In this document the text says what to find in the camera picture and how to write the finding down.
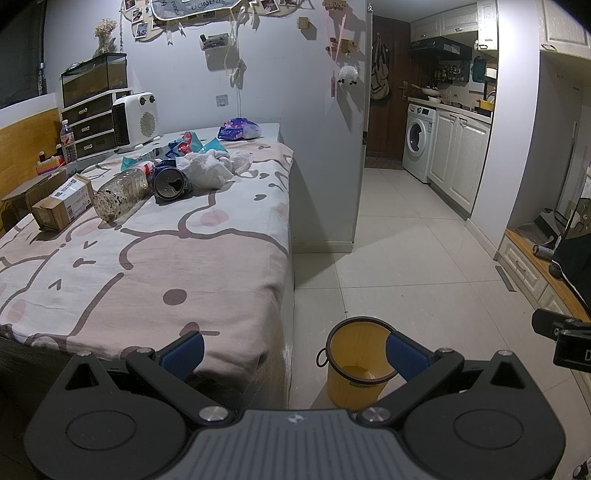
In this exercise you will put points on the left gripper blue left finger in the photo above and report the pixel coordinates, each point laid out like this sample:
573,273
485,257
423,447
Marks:
181,357

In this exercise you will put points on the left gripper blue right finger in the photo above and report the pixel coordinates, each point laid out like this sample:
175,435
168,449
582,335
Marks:
407,357

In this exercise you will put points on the crushed blue pepsi can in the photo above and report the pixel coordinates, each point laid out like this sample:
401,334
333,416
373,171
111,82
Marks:
168,183

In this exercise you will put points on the clear plastic bottle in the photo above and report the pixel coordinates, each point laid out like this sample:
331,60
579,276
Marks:
120,194

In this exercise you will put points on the white tissue paper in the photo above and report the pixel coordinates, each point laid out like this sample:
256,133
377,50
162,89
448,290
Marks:
214,168

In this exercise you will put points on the small cardboard box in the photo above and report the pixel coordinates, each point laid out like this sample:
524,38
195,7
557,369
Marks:
64,205

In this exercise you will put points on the blue snack wrapper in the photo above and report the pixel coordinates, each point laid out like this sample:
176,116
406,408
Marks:
190,143

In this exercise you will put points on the yellow plastic trash bin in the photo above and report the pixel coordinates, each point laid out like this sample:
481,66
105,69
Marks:
358,367

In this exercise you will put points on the open cardboard box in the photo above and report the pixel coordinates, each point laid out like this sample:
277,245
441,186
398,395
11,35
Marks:
21,200

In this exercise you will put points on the white kitchen cabinets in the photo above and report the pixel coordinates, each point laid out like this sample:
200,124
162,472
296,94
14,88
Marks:
458,156

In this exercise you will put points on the purple tissue pack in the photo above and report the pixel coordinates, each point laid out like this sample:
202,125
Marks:
238,129

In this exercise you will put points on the white washing machine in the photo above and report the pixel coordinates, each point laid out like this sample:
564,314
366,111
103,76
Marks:
419,137

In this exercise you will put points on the white space heater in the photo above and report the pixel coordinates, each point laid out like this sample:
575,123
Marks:
135,121

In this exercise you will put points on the black drawer organizer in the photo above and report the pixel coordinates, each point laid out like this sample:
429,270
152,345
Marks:
91,122

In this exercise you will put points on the white sheep plush toy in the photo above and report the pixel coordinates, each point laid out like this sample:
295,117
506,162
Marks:
348,75

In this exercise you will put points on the glass fish tank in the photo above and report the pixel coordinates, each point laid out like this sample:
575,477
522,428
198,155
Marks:
105,72

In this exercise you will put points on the wall photo collage board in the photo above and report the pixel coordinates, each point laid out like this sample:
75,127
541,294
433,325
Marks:
149,19

